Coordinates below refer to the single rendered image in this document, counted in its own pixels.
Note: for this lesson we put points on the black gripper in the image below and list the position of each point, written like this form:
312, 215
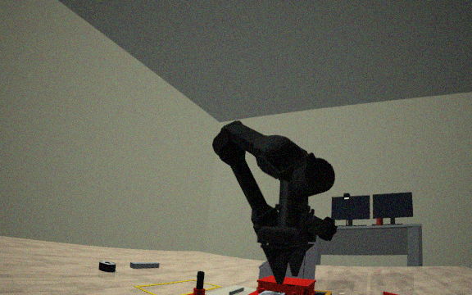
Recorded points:
287, 244

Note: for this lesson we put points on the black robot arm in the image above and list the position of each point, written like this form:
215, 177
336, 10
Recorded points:
301, 175

